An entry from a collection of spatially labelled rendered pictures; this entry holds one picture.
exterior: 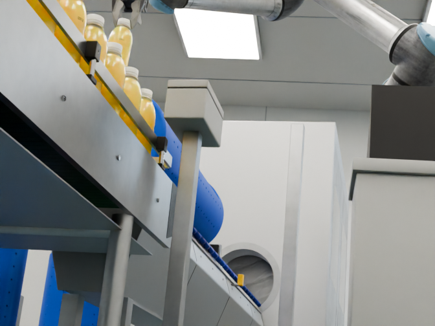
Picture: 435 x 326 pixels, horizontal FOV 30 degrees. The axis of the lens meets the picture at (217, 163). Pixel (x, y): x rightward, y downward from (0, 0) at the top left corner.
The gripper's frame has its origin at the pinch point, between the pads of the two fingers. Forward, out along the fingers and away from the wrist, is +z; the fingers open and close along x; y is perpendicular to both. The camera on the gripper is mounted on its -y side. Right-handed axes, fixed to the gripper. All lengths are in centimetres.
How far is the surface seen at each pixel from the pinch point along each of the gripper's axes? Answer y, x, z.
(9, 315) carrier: 49, 38, 78
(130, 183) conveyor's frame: -38, -25, 65
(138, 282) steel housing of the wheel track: 20, -12, 71
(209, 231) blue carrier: 86, -15, 33
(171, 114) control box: -26, -27, 42
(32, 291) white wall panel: 512, 243, -38
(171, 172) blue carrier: 23.8, -14.9, 36.4
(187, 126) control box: -21, -30, 43
